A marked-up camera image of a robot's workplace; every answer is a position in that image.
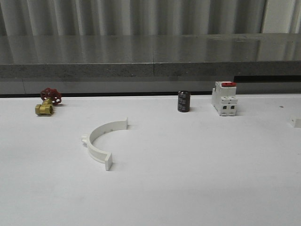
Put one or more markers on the white circuit breaker red switch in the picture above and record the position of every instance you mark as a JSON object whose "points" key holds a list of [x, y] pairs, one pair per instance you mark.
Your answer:
{"points": [[224, 98]]}

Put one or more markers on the black cylindrical capacitor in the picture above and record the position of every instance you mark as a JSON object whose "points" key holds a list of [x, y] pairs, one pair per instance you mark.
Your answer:
{"points": [[183, 101]]}

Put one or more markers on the brass valve red handwheel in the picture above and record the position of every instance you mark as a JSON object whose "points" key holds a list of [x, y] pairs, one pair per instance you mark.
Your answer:
{"points": [[50, 98]]}

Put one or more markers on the grey pleated curtain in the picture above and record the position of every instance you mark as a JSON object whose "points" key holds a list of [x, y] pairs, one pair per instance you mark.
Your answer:
{"points": [[148, 17]]}

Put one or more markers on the grey stone counter ledge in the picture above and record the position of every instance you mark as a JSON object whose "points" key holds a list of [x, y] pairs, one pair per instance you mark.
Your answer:
{"points": [[239, 57]]}

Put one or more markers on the white half pipe clamp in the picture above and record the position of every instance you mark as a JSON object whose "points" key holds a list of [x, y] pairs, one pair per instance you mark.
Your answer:
{"points": [[92, 141]]}

